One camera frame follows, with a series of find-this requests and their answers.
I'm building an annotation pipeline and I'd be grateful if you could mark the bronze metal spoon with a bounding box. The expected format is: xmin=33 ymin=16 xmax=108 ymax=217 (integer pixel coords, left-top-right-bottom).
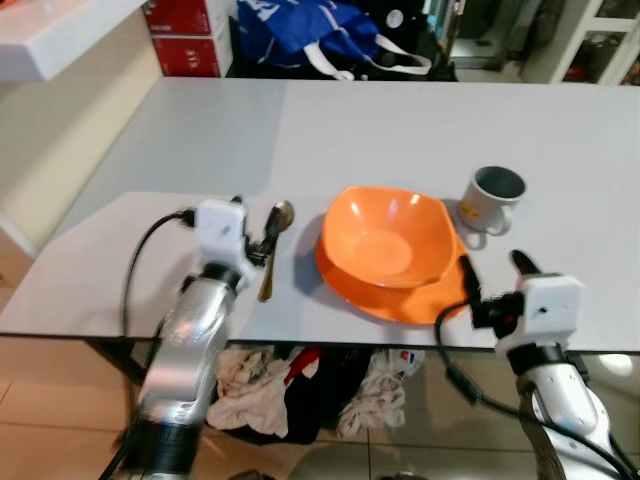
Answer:
xmin=258 ymin=200 xmax=297 ymax=304

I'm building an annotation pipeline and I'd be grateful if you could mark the orange plate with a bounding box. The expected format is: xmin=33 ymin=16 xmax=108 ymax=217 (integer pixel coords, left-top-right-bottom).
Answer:
xmin=314 ymin=228 xmax=471 ymax=326

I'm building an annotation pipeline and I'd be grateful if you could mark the grey mug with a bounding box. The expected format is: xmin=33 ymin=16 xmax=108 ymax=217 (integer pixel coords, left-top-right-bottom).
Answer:
xmin=457 ymin=165 xmax=528 ymax=251

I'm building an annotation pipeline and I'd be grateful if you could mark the orange bowl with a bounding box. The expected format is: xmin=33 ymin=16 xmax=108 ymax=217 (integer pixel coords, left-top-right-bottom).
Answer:
xmin=322 ymin=186 xmax=459 ymax=291

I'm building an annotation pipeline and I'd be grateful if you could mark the red garment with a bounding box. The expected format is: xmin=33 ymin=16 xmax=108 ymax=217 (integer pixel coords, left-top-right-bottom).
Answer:
xmin=288 ymin=347 xmax=323 ymax=386

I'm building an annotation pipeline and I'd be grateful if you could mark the red cardboard box numbered 315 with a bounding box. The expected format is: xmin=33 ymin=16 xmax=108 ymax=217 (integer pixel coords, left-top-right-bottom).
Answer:
xmin=150 ymin=33 xmax=234 ymax=79

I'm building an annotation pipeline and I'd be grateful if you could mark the black garment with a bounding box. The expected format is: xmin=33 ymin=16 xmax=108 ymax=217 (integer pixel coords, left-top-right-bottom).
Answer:
xmin=215 ymin=345 xmax=376 ymax=446

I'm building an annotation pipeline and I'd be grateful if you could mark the red cardboard box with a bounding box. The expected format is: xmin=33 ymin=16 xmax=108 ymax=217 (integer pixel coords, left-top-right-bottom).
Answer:
xmin=143 ymin=0 xmax=238 ymax=39

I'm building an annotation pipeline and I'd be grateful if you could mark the glass door cabinet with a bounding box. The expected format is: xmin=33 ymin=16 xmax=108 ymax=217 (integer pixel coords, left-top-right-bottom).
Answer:
xmin=450 ymin=0 xmax=640 ymax=87

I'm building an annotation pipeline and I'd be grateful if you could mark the white raised counter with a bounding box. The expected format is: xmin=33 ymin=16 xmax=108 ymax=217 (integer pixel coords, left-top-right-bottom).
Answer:
xmin=0 ymin=0 xmax=153 ymax=83

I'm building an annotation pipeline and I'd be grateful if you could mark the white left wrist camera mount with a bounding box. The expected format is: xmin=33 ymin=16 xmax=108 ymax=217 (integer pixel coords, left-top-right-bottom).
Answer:
xmin=193 ymin=198 xmax=251 ymax=269

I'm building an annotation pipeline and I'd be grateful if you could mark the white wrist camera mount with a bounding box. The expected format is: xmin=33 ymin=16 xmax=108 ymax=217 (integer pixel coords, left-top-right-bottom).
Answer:
xmin=520 ymin=275 xmax=585 ymax=349
xmin=193 ymin=198 xmax=251 ymax=269

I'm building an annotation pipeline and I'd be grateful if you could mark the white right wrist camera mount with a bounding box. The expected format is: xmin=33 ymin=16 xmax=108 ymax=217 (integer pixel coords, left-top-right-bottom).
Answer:
xmin=520 ymin=275 xmax=585 ymax=349

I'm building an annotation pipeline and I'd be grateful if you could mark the blue bag with white straps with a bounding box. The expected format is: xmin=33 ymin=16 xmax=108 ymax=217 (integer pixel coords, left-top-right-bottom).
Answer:
xmin=236 ymin=0 xmax=434 ymax=82

